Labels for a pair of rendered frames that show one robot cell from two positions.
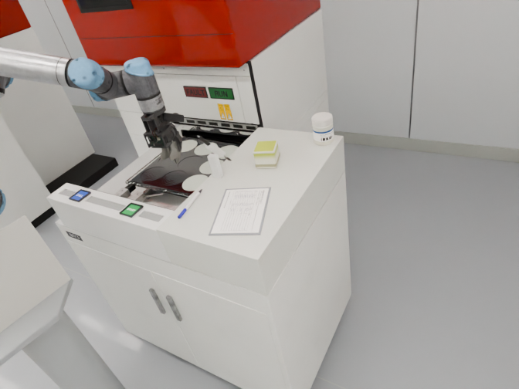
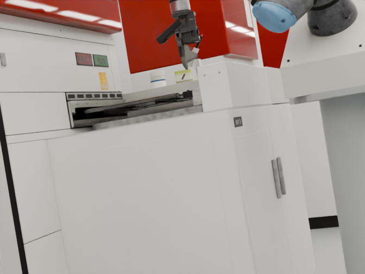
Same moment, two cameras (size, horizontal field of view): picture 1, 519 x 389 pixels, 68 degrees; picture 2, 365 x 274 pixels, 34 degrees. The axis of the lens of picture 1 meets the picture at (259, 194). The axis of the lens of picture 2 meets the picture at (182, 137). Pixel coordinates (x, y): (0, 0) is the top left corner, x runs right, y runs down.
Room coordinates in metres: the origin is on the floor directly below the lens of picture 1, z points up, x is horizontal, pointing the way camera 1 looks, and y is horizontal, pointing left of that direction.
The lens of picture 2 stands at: (1.86, 2.45, 0.78)
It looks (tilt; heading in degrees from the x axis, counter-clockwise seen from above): 1 degrees down; 254
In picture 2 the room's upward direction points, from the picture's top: 9 degrees counter-clockwise
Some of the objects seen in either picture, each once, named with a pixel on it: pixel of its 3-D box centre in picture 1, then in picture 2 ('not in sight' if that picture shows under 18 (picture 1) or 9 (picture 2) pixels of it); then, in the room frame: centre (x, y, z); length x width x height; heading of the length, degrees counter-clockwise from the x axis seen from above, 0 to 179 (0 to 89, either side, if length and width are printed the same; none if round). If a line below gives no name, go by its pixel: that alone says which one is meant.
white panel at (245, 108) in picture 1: (179, 106); (67, 80); (1.63, 0.26, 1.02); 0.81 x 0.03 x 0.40; 53
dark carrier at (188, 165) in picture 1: (190, 163); (150, 102); (1.34, 0.24, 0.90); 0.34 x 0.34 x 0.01; 53
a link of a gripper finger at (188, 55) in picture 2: (166, 153); (188, 56); (1.18, 0.28, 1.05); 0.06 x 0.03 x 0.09; 153
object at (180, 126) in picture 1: (216, 136); (100, 112); (1.52, 0.13, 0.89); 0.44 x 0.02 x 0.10; 53
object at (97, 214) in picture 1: (113, 218); (238, 87); (1.09, 0.51, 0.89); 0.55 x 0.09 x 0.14; 53
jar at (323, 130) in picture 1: (323, 129); (158, 81); (1.17, -0.26, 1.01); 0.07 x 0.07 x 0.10
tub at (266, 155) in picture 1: (266, 154); (184, 77); (1.11, -0.05, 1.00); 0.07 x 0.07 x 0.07; 70
